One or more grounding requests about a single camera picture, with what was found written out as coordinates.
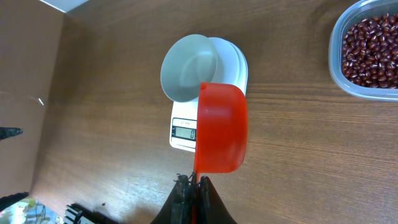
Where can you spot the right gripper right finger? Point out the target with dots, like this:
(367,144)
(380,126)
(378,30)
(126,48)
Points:
(210,207)

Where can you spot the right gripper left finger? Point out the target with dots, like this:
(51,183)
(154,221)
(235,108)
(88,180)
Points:
(178,206)

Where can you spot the orange measuring scoop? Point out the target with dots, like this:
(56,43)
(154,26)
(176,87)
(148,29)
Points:
(222,129)

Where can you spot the white digital kitchen scale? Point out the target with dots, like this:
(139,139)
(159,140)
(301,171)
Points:
(183,125)

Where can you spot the white round bowl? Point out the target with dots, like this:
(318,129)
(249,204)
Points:
(191,61)

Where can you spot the clear plastic container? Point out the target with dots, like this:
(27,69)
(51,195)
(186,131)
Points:
(356,12)

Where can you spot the red adzuki beans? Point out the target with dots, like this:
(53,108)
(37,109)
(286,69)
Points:
(370,52)

